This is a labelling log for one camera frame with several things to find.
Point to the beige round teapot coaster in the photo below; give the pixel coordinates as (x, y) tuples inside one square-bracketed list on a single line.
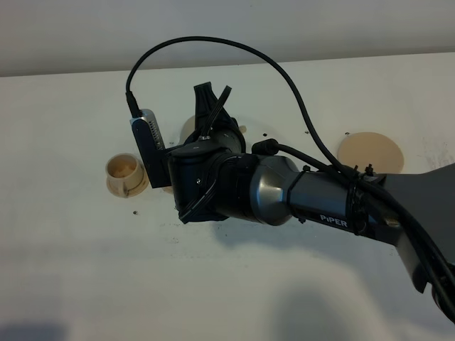
[(369, 148)]

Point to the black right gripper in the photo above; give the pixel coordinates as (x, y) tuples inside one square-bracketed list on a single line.
[(211, 178)]

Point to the beige teacup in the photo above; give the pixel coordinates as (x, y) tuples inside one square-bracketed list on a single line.
[(168, 189), (126, 175)]

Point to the left beige teacup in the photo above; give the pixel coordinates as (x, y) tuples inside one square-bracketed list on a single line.
[(126, 175)]

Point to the beige teapot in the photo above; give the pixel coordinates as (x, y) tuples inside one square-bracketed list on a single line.
[(187, 129)]

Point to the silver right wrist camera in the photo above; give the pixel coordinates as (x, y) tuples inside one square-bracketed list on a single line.
[(151, 147)]

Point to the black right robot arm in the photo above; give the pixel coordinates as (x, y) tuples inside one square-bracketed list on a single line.
[(412, 212)]

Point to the right beige teacup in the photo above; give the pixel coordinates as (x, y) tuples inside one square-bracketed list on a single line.
[(168, 189)]

